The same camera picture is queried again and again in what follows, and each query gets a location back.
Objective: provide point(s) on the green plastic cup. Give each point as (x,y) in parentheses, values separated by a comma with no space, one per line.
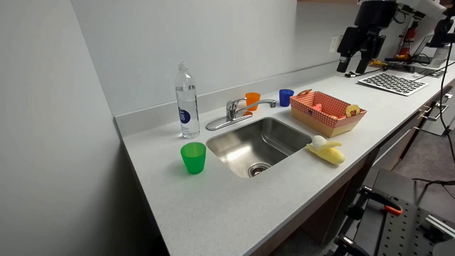
(194,158)

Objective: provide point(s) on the yellow hand tool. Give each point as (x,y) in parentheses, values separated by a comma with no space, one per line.
(378,62)

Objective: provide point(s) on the grey computer keyboard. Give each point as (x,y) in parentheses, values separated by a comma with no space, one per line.
(393,84)

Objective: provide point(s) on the yellow banana plush toy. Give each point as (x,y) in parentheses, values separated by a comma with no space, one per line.
(329,152)

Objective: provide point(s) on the stainless steel sink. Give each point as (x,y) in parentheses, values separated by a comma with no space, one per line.
(265,139)

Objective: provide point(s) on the red plastic basket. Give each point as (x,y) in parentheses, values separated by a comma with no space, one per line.
(327,123)

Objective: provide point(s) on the red background object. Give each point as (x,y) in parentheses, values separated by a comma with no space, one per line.
(407,40)

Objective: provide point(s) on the open laptop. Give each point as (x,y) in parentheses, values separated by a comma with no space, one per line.
(434,58)

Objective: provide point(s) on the blue plastic cup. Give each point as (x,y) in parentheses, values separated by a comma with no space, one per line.
(286,96)

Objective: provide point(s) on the clear plastic water bottle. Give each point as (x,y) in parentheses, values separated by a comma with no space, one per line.
(188,108)

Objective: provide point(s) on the grey perforated cart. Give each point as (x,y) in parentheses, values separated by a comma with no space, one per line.
(407,222)

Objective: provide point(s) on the chrome faucet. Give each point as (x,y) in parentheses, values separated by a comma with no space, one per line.
(233,111)

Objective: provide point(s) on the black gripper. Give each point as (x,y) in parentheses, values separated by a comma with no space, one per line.
(374,13)

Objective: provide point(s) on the orange plastic cup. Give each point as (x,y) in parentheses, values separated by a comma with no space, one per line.
(252,99)

